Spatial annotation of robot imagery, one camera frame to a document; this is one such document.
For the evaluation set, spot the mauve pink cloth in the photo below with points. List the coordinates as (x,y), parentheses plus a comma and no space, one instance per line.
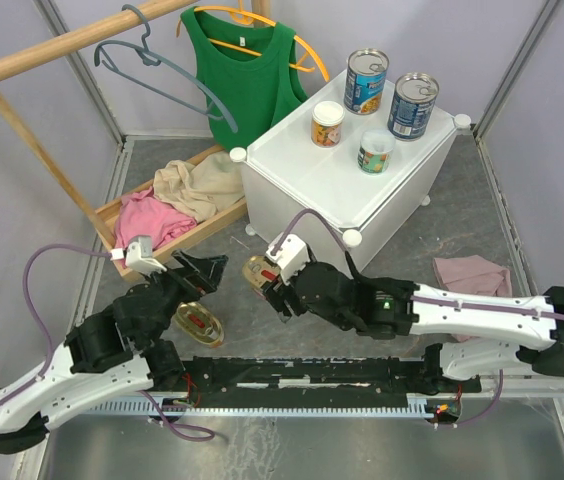
(473,275)

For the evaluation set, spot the yellow labelled can white lid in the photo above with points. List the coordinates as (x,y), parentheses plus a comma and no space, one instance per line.
(327,119)

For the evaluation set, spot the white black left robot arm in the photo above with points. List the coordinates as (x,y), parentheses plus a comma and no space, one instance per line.
(115,351)

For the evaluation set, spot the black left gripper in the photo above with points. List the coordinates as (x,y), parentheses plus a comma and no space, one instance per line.
(206,279)

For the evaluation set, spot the beige crumpled cloth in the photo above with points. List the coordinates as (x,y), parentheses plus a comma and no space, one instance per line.
(200,191)

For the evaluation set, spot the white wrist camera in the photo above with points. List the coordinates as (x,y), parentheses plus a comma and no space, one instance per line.
(138,256)
(292,257)

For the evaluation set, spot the green tank top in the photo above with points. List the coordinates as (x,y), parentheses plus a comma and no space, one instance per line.
(258,100)

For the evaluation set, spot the pink crumpled cloth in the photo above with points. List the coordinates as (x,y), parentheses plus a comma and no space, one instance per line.
(141,213)

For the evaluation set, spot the blue labelled open-top can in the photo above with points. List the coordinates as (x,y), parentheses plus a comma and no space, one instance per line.
(412,104)

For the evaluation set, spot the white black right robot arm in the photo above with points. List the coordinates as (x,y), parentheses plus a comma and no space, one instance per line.
(501,332)

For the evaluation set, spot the white plastic cube cabinet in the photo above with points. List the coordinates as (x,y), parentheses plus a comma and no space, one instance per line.
(286,176)

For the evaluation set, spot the light blue cable duct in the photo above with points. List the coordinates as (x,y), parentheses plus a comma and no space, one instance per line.
(137,405)

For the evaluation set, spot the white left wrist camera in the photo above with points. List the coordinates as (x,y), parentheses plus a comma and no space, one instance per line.
(138,256)

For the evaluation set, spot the green labelled can white lid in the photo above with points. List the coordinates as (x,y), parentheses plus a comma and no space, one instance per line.
(375,151)

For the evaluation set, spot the blue chicken noodle soup can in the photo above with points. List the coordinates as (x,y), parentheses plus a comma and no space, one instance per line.
(365,80)

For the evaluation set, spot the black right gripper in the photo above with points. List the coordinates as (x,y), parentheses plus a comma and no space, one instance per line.
(277,292)

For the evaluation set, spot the orange clothes hanger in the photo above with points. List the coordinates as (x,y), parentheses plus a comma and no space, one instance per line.
(219,43)

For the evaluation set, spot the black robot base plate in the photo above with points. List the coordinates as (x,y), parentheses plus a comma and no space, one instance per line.
(286,383)

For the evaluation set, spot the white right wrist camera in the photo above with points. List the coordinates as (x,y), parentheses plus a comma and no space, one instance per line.
(292,257)

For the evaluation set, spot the gold sardine tin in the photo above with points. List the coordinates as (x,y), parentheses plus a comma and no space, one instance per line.
(263,276)
(198,322)

